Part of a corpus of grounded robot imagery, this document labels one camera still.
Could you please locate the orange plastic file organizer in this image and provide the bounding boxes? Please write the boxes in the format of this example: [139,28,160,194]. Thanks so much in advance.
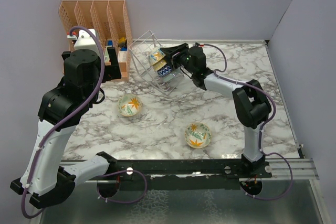
[59,0,133,82]

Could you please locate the blue yellow floral bowl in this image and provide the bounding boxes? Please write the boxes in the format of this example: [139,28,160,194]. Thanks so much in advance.
[148,47,165,66]

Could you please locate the red patterned bowl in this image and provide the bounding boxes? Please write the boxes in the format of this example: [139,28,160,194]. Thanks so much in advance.
[156,65,173,78]

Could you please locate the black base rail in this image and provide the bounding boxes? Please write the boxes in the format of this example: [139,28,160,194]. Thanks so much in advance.
[106,159,271,191]

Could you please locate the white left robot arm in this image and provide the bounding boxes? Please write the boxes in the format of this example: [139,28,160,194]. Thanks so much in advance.
[10,49,116,209]

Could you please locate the aluminium rail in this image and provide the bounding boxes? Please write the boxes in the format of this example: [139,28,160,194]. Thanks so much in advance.
[267,158,319,180]

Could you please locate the orange flower bowl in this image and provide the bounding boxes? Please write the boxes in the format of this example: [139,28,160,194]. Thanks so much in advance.
[118,94,142,117]
[184,123,213,149]

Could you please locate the items in organizer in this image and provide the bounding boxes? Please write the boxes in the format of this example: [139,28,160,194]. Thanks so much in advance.
[104,37,128,63]

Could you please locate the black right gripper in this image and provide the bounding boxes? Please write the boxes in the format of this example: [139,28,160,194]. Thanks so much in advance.
[160,44,196,75]

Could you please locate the white wire dish rack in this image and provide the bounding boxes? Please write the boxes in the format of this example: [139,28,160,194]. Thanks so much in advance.
[128,30,183,95]

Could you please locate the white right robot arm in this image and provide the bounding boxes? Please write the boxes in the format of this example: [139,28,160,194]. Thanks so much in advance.
[160,43,272,177]

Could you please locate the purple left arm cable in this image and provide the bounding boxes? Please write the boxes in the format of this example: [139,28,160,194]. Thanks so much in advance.
[20,26,106,219]

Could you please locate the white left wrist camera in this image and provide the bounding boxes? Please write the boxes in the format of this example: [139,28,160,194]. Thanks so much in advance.
[67,29,99,54]

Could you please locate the plain teal bowl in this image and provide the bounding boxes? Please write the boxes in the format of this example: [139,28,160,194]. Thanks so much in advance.
[159,69,181,85]

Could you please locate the yellow sun blue bowl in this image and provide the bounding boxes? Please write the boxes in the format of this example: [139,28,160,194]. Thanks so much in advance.
[152,59,167,71]

